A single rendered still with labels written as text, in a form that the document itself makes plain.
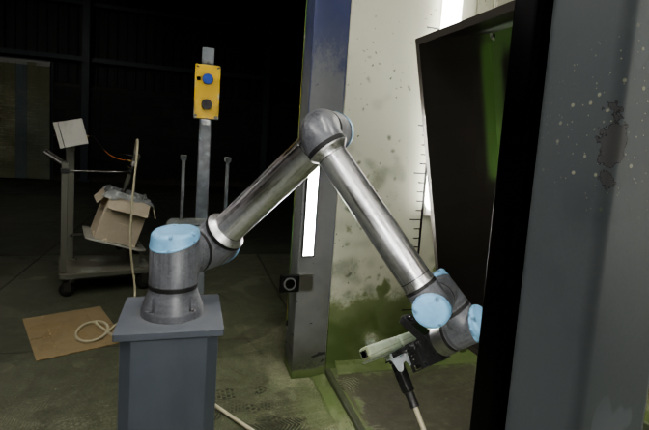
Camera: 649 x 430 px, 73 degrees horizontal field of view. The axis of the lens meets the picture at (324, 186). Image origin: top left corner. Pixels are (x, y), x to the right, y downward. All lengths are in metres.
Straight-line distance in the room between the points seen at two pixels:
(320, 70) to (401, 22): 0.49
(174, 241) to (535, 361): 1.22
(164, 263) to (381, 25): 1.55
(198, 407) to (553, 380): 1.33
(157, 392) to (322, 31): 1.64
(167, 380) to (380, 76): 1.63
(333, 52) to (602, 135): 2.03
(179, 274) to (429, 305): 0.74
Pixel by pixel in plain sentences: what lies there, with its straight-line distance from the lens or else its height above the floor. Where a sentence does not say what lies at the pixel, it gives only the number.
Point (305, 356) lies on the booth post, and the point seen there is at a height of 0.12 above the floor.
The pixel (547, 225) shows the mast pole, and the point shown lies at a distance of 0.27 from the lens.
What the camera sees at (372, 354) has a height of 0.58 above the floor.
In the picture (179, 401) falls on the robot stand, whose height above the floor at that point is 0.42.
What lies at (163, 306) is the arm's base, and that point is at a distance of 1.46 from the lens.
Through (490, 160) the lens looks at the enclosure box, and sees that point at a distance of 2.00.
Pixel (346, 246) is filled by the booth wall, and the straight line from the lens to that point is 2.29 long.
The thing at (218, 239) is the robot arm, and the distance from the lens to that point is 1.51.
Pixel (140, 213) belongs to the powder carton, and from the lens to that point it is 3.57.
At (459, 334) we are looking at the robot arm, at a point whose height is 0.72.
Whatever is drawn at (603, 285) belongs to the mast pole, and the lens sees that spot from 0.25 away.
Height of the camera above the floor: 1.21
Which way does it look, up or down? 5 degrees down
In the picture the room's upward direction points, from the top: 4 degrees clockwise
